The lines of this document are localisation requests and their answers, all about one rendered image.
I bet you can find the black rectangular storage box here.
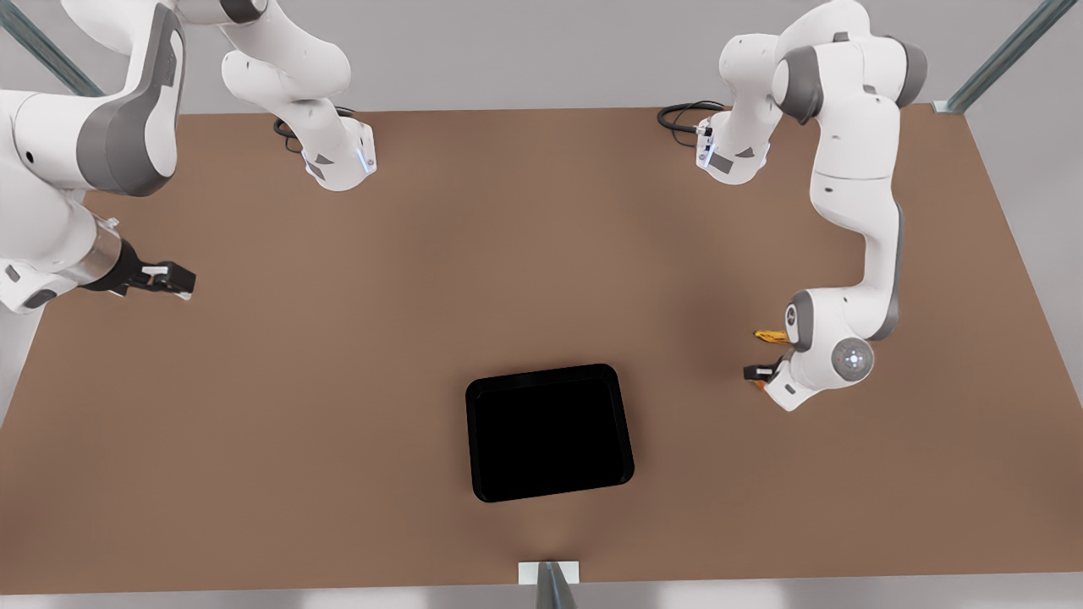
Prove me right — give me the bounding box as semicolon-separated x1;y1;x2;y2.
465;363;636;504

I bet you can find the yellow orange fruit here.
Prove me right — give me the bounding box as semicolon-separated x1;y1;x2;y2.
752;328;794;392

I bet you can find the black cable loop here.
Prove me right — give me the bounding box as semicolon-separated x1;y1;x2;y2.
657;100;730;150
272;105;357;156

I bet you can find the silver frame post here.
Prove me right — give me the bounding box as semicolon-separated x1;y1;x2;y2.
0;0;105;97
518;559;582;609
931;0;1080;116

